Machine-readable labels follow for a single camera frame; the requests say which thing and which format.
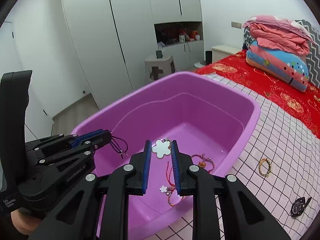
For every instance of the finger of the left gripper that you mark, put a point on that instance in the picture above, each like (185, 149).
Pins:
(72, 139)
(60, 150)

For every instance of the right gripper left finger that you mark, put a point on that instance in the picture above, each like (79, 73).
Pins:
(98, 207)

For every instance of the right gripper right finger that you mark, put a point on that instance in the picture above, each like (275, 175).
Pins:
(222, 204)

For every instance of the black wristwatch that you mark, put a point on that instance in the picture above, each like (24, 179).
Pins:
(299, 206)

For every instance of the white flower pendant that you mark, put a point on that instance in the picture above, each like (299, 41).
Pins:
(162, 148)

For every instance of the person's left hand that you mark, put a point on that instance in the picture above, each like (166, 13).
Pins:
(24, 223)

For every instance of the small white flower charm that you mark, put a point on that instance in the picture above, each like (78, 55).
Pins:
(163, 189)

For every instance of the beige plastic stool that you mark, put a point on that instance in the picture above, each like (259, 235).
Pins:
(157, 68)

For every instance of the purple plastic basin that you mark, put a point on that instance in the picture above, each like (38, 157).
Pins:
(202, 115)

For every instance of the small dark box on stool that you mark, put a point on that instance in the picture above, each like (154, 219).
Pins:
(159, 54)

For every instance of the white wardrobe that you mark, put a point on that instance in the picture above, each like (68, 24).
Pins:
(113, 38)

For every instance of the red patterned bed sheet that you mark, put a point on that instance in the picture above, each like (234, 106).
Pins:
(303, 106)

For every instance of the black cylindrical bin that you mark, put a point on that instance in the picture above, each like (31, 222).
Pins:
(208, 57)

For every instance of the colourful blue pink pillow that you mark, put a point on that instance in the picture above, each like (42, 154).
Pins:
(288, 67)

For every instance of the cream bedside table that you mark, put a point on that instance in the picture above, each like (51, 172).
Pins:
(221, 51)

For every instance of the grey zigzag headboard cover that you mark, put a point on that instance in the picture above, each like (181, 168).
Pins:
(312, 59)

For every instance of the folded pink quilt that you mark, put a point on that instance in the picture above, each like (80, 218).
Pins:
(274, 32)

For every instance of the red cord bracelet gold charm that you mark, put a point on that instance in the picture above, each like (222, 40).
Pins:
(204, 162)

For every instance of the gold wall switch plate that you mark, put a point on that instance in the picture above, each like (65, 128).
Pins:
(236, 25)

